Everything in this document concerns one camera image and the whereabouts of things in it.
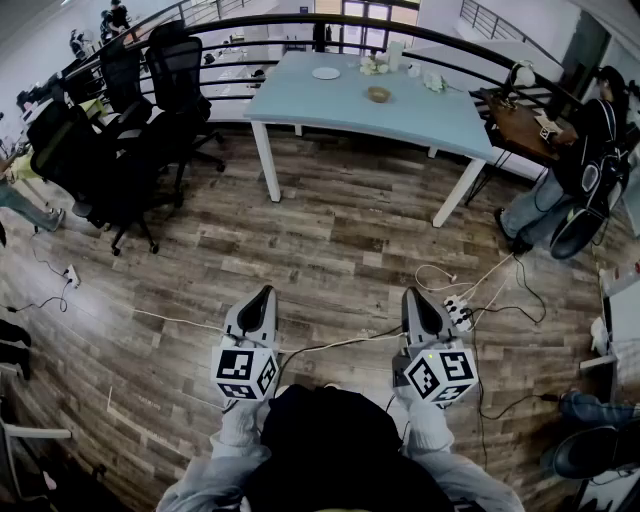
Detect person's right forearm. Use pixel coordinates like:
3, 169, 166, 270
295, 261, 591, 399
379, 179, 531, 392
398, 394, 456, 455

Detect person's left forearm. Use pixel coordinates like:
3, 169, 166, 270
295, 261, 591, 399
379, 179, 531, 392
219, 397, 274, 451

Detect large white flower bouquet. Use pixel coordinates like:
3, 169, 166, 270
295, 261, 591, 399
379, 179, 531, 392
358, 55, 392, 77

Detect white desk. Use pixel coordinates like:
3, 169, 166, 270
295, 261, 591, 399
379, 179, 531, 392
579, 269, 640, 401

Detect dark wooden side table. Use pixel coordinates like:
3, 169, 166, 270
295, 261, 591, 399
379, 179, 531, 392
479, 87, 581, 166

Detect looped white cable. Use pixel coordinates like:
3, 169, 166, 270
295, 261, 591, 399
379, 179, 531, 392
414, 252, 516, 301

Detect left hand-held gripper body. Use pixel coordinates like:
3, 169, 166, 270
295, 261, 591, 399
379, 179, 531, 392
211, 323, 280, 402

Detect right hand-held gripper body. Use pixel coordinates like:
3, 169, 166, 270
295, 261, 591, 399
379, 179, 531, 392
391, 335, 480, 406

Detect lime green desk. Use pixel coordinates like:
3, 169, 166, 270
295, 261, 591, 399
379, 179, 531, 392
75, 97, 109, 120

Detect white globe lamp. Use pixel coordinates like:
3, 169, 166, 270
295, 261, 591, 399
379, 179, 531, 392
508, 59, 537, 109

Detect person's torso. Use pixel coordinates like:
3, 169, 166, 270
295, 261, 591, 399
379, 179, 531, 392
242, 383, 454, 512

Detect glass entrance doors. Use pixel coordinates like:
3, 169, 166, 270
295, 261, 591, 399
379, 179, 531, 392
342, 0, 421, 51

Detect long white cable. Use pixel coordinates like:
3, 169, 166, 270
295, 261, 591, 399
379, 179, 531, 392
74, 282, 409, 359

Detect light blue table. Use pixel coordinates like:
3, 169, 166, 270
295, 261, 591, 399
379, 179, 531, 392
243, 49, 496, 229

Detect small white flower bouquet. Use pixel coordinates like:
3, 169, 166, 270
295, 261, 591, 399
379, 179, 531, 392
423, 69, 464, 94

